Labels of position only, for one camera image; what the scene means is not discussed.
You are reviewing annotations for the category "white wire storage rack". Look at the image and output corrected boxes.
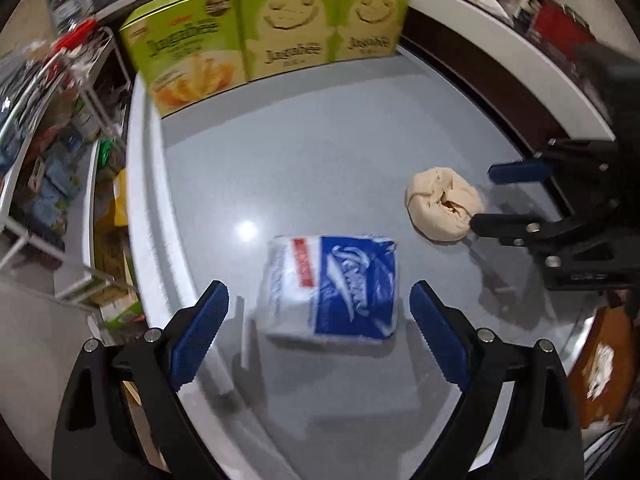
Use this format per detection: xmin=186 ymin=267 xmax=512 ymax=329
xmin=1 ymin=18 xmax=134 ymax=307

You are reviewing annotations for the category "Jagabee box with fries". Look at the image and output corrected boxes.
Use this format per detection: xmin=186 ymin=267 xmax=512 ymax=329
xmin=120 ymin=0 xmax=247 ymax=117

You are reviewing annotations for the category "middle green Jagabee box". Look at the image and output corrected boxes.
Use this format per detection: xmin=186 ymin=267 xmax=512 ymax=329
xmin=239 ymin=0 xmax=338 ymax=81

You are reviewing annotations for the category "right green Jagabee box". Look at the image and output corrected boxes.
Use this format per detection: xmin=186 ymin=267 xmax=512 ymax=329
xmin=334 ymin=0 xmax=409 ymax=62

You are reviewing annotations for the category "beige paper napkin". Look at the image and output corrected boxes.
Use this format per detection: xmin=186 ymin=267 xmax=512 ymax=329
xmin=405 ymin=167 xmax=485 ymax=243

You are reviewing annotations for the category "red pot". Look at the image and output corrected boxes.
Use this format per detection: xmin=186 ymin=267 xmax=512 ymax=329
xmin=527 ymin=0 xmax=596 ymax=62

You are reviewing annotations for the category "blue white tissue pack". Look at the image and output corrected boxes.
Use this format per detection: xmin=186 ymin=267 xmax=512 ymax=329
xmin=255 ymin=235 xmax=398 ymax=344

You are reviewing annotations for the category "green jagabee box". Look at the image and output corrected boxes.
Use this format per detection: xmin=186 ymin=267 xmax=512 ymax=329
xmin=334 ymin=0 xmax=409 ymax=62
xmin=239 ymin=0 xmax=338 ymax=81

